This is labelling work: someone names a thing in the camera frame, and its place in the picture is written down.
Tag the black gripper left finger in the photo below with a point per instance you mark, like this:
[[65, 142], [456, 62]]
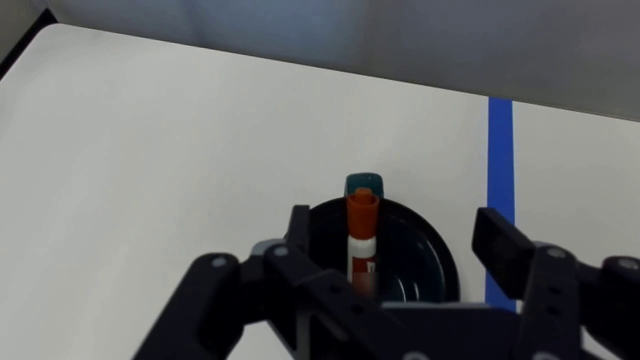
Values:
[[315, 312]]

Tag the orange capped marker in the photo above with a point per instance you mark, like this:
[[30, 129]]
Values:
[[361, 248]]

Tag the blue tape line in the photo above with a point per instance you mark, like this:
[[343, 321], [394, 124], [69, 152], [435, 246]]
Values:
[[500, 156]]

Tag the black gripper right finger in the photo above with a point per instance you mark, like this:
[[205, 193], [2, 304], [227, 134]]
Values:
[[561, 296]]

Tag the dark green enamel mug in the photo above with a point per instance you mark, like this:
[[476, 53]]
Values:
[[413, 260]]

